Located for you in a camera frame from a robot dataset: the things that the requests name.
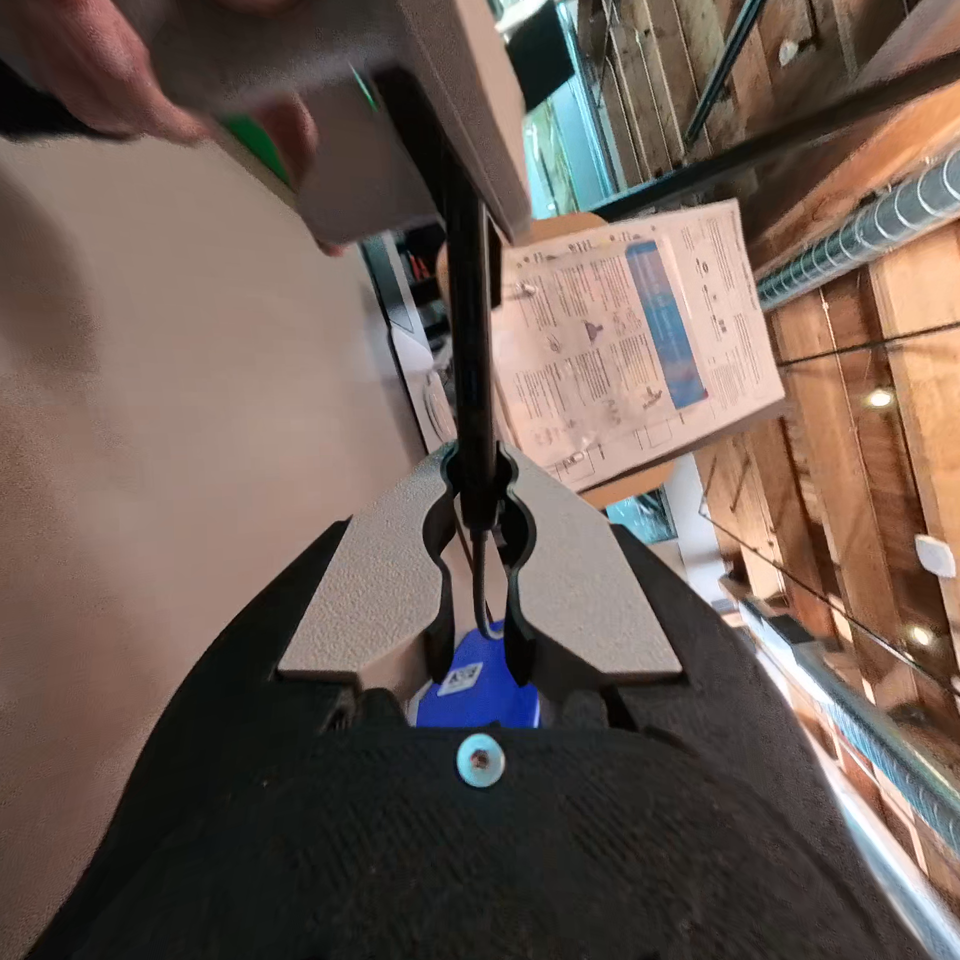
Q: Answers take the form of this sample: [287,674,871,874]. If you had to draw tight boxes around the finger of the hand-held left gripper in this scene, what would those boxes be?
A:
[396,0,535,243]
[120,0,451,249]

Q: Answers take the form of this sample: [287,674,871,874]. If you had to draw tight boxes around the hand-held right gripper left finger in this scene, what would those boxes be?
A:
[277,441,460,708]

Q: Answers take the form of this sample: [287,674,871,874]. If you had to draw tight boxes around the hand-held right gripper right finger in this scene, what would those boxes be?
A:
[497,442,685,693]

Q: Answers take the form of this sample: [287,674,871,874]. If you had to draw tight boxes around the green plastic bin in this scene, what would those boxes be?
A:
[213,111,295,189]

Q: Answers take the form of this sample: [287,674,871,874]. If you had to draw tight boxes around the black hub cable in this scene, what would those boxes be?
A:
[468,525,507,643]

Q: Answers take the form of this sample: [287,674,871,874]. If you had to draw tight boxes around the blue plastic bin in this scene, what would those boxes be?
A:
[411,628,543,730]

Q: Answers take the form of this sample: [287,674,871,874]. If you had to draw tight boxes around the black usb hub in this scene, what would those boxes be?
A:
[441,138,507,531]

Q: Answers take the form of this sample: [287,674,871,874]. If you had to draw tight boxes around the person's left hand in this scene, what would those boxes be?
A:
[0,0,348,258]

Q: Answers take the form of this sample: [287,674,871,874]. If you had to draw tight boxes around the black panel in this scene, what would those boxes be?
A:
[506,3,577,114]

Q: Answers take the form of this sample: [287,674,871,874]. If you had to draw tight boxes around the instruction sheets on stand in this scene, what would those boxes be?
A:
[388,211,678,513]

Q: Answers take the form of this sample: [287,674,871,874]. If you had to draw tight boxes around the blue header instruction sheet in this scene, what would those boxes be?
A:
[495,231,712,470]

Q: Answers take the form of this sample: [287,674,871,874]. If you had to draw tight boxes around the black metal post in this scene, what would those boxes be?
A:
[585,48,960,222]

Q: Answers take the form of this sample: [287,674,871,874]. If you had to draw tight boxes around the silver spiral air duct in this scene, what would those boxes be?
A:
[756,146,960,312]

